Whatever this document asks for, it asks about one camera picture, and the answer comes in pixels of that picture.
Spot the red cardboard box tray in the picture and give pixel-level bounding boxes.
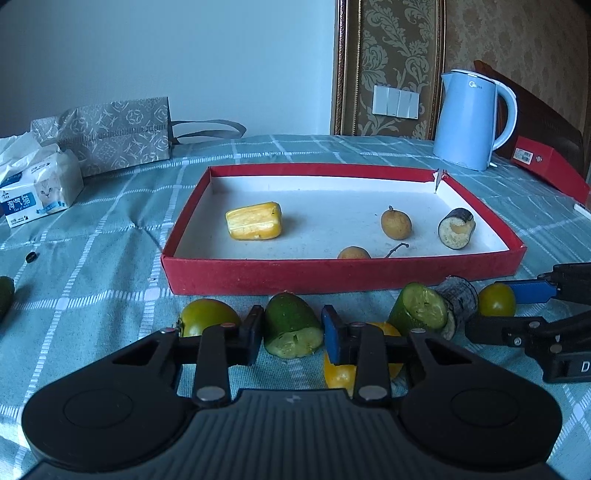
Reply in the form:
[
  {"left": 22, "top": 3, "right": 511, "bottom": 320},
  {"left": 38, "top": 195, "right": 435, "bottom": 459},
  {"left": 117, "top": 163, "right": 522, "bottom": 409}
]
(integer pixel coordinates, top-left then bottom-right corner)
[{"left": 161, "top": 162, "right": 527, "bottom": 296}]

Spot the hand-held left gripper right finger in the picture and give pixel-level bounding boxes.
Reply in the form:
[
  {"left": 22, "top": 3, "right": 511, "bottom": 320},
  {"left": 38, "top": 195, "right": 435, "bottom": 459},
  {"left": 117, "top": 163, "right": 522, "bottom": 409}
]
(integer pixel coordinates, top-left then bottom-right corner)
[{"left": 321, "top": 304, "right": 470, "bottom": 401}]

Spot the yellow pepper chunk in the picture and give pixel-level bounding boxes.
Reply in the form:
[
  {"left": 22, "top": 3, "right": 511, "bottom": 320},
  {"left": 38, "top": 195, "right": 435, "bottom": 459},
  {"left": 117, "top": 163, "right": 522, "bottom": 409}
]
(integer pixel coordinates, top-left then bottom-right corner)
[
  {"left": 225, "top": 201, "right": 283, "bottom": 241},
  {"left": 323, "top": 322, "right": 404, "bottom": 391}
]

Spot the brown wooden headboard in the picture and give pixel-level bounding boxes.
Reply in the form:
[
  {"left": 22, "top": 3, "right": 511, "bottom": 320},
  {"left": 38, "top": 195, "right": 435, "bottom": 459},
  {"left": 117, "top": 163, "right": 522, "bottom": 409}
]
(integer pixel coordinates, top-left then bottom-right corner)
[{"left": 473, "top": 60, "right": 585, "bottom": 160}]

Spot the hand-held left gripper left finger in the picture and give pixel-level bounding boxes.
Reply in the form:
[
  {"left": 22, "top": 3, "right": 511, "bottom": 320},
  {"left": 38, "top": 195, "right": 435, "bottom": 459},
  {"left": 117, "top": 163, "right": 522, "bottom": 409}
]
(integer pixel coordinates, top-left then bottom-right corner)
[{"left": 111, "top": 305, "right": 266, "bottom": 401}]

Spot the dark eggplant piece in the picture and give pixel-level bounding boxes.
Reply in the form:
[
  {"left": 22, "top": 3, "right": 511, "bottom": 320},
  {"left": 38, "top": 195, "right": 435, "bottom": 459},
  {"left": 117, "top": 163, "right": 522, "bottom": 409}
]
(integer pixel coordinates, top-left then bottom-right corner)
[
  {"left": 434, "top": 276, "right": 479, "bottom": 341},
  {"left": 438, "top": 208, "right": 476, "bottom": 250}
]

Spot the grey patterned bag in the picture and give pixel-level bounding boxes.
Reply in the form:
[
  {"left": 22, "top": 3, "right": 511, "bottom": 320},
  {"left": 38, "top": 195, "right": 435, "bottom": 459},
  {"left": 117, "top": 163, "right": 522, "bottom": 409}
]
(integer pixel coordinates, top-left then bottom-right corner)
[{"left": 30, "top": 97, "right": 247, "bottom": 178}]

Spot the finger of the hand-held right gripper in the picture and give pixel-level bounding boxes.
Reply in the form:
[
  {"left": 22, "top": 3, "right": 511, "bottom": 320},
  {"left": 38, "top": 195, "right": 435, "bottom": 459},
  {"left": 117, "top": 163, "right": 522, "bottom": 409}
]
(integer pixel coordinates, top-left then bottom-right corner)
[
  {"left": 495, "top": 261, "right": 591, "bottom": 305},
  {"left": 465, "top": 309, "right": 591, "bottom": 354}
]

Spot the cucumber piece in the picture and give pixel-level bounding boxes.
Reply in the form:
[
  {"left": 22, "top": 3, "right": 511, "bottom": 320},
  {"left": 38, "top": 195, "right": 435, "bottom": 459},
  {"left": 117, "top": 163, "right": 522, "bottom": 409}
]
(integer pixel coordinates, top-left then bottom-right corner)
[
  {"left": 263, "top": 292, "right": 325, "bottom": 360},
  {"left": 387, "top": 282, "right": 450, "bottom": 335},
  {"left": 0, "top": 276, "right": 16, "bottom": 320}
]

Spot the green tomato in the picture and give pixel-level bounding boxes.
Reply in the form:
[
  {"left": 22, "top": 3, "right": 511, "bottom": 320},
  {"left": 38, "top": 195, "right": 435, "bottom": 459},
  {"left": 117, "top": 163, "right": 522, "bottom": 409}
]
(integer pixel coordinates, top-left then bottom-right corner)
[
  {"left": 478, "top": 283, "right": 517, "bottom": 318},
  {"left": 178, "top": 298, "right": 243, "bottom": 337}
]

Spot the white wall switch panel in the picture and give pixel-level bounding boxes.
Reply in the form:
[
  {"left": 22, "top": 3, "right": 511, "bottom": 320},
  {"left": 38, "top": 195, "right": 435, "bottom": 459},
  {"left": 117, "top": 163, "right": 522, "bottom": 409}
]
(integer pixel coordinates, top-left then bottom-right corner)
[{"left": 372, "top": 84, "right": 421, "bottom": 119}]

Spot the red flat box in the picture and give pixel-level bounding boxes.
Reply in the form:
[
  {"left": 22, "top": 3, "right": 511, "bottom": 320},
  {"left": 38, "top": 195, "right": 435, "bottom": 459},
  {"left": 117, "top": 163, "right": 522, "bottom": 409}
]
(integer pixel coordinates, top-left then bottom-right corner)
[{"left": 512, "top": 135, "right": 591, "bottom": 206}]

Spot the checked teal tablecloth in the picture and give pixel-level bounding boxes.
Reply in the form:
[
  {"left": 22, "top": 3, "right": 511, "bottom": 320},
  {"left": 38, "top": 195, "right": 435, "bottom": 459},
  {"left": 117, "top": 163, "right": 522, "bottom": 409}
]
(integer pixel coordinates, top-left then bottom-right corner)
[{"left": 0, "top": 134, "right": 591, "bottom": 480}]

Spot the tissue pack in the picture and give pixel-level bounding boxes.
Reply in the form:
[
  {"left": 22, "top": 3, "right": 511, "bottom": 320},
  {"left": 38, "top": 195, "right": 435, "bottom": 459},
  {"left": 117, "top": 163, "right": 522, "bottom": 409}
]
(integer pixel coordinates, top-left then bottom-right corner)
[{"left": 0, "top": 130, "right": 85, "bottom": 229}]

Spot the light blue electric kettle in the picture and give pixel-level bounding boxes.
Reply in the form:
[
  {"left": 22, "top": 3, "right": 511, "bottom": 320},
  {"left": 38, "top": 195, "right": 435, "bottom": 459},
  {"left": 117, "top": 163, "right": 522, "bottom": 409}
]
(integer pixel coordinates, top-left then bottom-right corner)
[{"left": 433, "top": 69, "right": 518, "bottom": 172}]

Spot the dark wooden wall moulding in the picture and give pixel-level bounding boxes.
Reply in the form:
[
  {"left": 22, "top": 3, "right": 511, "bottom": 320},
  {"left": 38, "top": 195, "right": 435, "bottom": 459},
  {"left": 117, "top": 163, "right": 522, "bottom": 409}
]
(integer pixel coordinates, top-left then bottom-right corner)
[{"left": 331, "top": 0, "right": 446, "bottom": 139}]

